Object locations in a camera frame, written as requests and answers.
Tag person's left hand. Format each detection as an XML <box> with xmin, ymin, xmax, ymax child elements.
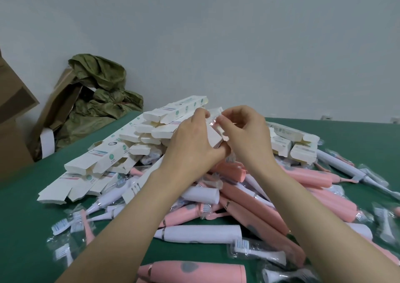
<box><xmin>162</xmin><ymin>108</ymin><xmax>231</xmax><ymax>171</ymax></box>

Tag person's right hand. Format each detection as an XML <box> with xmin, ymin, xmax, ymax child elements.
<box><xmin>216</xmin><ymin>105</ymin><xmax>278</xmax><ymax>171</ymax></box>

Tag clear brush head packet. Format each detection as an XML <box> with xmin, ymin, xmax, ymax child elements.
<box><xmin>208</xmin><ymin>113</ymin><xmax>226</xmax><ymax>129</ymax></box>

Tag white toothbrush carton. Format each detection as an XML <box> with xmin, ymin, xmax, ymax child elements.
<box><xmin>204</xmin><ymin>107</ymin><xmax>232</xmax><ymax>150</ymax></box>

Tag person's right forearm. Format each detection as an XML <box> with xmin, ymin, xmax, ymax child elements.
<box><xmin>247</xmin><ymin>162</ymin><xmax>400</xmax><ymax>283</ymax></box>

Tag person's left forearm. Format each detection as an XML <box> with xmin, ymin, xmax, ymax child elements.
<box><xmin>56</xmin><ymin>166</ymin><xmax>194</xmax><ymax>283</ymax></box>

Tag heap of bagged brush heads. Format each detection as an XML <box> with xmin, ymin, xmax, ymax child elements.
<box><xmin>46</xmin><ymin>148</ymin><xmax>400</xmax><ymax>283</ymax></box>

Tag pile of white cartons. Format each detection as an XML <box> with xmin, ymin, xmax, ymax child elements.
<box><xmin>37</xmin><ymin>95</ymin><xmax>321</xmax><ymax>206</ymax></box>

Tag crumpled green plastic sheet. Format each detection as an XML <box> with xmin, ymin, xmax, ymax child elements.
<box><xmin>56</xmin><ymin>54</ymin><xmax>144</xmax><ymax>150</ymax></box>

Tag flattened brown cardboard pieces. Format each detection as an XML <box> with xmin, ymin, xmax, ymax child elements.
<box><xmin>30</xmin><ymin>68</ymin><xmax>84</xmax><ymax>162</ymax></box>

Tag white paper strip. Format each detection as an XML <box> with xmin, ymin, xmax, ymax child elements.
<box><xmin>40</xmin><ymin>128</ymin><xmax>56</xmax><ymax>159</ymax></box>

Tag brown cardboard box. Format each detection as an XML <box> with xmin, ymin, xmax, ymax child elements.
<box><xmin>0</xmin><ymin>49</ymin><xmax>40</xmax><ymax>181</ymax></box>

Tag pile of pink toothbrush handles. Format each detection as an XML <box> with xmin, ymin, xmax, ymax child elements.
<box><xmin>130</xmin><ymin>160</ymin><xmax>400</xmax><ymax>283</ymax></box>

